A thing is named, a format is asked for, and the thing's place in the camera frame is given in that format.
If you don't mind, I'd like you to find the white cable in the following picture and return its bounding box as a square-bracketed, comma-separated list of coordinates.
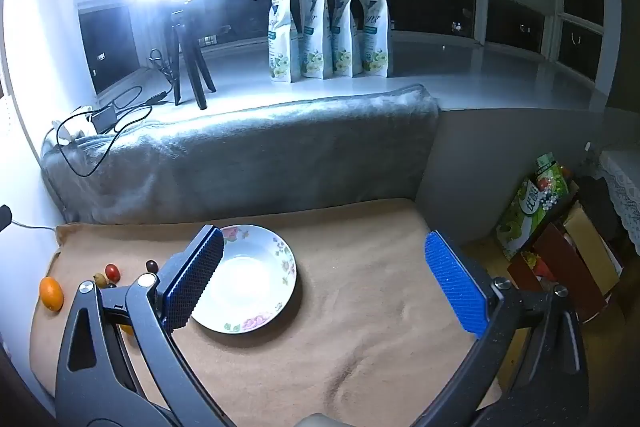
[10, 218, 57, 232]

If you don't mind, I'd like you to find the white lace cloth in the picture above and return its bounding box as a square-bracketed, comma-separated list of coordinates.
[597, 149, 640, 253]

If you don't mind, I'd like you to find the white power strip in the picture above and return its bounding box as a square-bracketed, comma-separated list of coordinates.
[59, 104, 96, 142]

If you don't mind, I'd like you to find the red-brown box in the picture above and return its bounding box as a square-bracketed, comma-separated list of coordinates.
[507, 222, 608, 323]

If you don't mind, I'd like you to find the tan blanket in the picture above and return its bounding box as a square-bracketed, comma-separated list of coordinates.
[30, 198, 501, 427]

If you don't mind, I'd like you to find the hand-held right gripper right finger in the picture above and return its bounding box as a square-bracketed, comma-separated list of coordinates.
[415, 230, 587, 427]

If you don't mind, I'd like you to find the green fruit-print box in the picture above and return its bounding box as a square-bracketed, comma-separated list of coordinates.
[496, 153, 571, 260]

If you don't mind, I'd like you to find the white printed stand-up pouch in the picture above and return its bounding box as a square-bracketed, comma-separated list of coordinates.
[359, 0, 392, 78]
[298, 0, 332, 80]
[331, 0, 363, 78]
[265, 0, 301, 84]

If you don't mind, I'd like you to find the large oval orange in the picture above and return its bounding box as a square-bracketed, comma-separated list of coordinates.
[40, 277, 64, 312]

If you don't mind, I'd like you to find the black power cable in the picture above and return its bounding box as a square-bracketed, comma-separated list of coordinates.
[56, 48, 171, 178]

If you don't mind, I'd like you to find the white windowsill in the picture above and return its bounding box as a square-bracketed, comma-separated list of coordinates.
[97, 42, 608, 112]

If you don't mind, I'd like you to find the grey plush blanket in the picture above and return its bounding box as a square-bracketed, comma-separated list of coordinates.
[40, 84, 441, 225]

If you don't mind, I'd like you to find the yellow cardboard box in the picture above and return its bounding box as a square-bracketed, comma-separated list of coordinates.
[562, 202, 621, 295]

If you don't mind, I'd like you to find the black power adapter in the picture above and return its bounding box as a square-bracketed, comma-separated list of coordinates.
[92, 107, 118, 132]

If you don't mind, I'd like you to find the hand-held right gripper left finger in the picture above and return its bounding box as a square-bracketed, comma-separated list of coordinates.
[55, 223, 236, 427]

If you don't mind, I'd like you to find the white floral plate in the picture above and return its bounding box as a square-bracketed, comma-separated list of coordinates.
[187, 224, 303, 334]

